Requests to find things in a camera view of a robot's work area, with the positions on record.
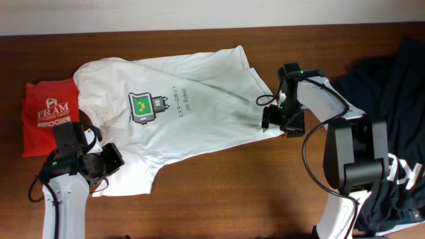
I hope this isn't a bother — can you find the white t-shirt with robot print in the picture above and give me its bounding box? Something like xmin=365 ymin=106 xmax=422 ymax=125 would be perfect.
xmin=73 ymin=46 xmax=281 ymax=197

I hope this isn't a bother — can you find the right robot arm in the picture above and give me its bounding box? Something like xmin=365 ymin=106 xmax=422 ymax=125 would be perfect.
xmin=256 ymin=62 xmax=389 ymax=239

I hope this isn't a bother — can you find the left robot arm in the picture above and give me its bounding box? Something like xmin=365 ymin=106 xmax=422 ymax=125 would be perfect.
xmin=37 ymin=122 xmax=124 ymax=238

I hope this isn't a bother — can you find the dark navy clothes pile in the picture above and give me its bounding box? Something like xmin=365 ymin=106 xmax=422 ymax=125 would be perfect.
xmin=332 ymin=39 xmax=424 ymax=234

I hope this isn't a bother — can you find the red folded printed t-shirt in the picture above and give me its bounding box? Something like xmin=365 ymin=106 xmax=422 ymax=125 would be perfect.
xmin=21 ymin=78 xmax=79 ymax=157

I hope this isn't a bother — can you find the white back wall panel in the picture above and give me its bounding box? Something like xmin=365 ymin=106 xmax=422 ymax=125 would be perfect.
xmin=1 ymin=0 xmax=424 ymax=36

